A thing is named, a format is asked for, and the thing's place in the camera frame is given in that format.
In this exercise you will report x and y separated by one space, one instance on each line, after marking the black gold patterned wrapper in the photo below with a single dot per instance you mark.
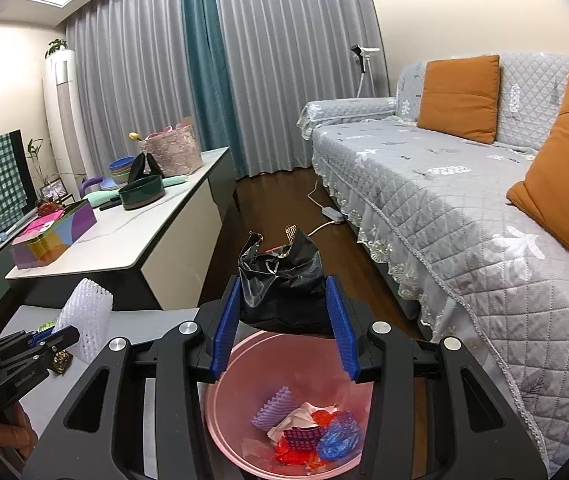
61 362

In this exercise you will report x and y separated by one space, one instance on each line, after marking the green panda snack bag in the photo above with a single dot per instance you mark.
46 326

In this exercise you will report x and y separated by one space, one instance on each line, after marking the grey curtain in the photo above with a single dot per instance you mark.
133 73

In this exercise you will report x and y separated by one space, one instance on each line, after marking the white foam net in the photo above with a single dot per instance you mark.
88 309

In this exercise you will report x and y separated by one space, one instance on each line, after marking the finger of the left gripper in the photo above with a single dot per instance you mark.
22 345
43 347

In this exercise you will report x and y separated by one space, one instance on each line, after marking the orange cushion far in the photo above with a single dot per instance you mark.
460 97

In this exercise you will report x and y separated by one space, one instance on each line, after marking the large red plastic bag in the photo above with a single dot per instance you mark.
308 459

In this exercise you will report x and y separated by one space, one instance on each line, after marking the black hat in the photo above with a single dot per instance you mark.
144 165

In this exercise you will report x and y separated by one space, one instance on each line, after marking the maroon patterned wrapper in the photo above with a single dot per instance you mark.
303 439

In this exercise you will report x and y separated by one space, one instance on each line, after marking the colourful gift box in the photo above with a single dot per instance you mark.
46 238

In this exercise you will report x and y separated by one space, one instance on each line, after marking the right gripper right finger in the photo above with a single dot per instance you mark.
433 407

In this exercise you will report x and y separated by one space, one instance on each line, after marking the teal curtain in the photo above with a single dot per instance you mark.
211 90

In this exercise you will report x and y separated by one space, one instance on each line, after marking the left hand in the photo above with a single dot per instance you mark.
20 435

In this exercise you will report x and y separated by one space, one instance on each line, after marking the grey quilted sofa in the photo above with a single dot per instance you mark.
433 210

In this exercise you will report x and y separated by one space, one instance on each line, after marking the stacked coloured bowls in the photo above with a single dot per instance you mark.
119 173

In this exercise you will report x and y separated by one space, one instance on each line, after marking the cream paper bag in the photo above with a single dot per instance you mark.
301 417

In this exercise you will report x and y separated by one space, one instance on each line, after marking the white coffee table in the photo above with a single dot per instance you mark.
152 258

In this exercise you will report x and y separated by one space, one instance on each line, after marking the white standing air conditioner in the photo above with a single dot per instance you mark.
65 121

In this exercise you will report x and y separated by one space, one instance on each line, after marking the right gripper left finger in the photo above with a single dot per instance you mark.
133 394

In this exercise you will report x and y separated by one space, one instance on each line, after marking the pink lace basket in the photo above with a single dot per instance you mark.
176 149

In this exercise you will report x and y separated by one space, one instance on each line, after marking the black plastic bag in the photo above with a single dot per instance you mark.
283 291

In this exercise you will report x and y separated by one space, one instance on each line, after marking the small photo frame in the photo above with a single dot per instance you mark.
54 190

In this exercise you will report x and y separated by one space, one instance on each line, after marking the pink trash bin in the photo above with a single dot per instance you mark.
259 366

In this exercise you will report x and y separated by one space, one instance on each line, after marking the blue plastic bag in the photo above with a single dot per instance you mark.
341 438

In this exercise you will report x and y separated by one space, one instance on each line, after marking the dark green round tin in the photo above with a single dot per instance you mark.
142 192

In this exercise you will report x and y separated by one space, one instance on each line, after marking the white power strip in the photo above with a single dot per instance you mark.
332 214

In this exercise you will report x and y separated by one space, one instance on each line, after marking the bamboo plant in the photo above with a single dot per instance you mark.
33 148

